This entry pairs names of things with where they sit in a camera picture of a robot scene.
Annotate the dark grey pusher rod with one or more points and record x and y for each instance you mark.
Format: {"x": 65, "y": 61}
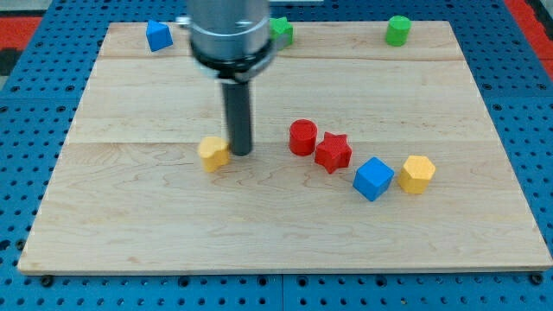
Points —
{"x": 237, "y": 104}

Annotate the yellow heart block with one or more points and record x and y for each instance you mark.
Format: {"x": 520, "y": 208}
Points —
{"x": 214, "y": 153}

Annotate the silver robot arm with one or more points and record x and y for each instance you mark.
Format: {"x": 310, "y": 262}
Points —
{"x": 231, "y": 42}

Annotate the wooden board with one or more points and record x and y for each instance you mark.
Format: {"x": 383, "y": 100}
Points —
{"x": 128, "y": 195}

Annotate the red cylinder block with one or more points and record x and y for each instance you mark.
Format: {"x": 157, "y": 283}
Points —
{"x": 302, "y": 137}

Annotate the green star block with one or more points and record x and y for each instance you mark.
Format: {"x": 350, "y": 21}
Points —
{"x": 281, "y": 32}

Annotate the blue triangle block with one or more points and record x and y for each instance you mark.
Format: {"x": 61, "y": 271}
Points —
{"x": 158, "y": 35}

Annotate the red star block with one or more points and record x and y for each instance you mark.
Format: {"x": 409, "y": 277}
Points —
{"x": 333, "y": 152}

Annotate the blue cube block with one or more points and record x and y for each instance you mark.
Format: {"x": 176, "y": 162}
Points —
{"x": 373, "y": 178}

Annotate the green cylinder block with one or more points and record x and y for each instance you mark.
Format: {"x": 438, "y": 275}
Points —
{"x": 398, "y": 30}

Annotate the yellow hexagon block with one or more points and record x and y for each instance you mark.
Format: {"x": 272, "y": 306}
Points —
{"x": 416, "y": 174}

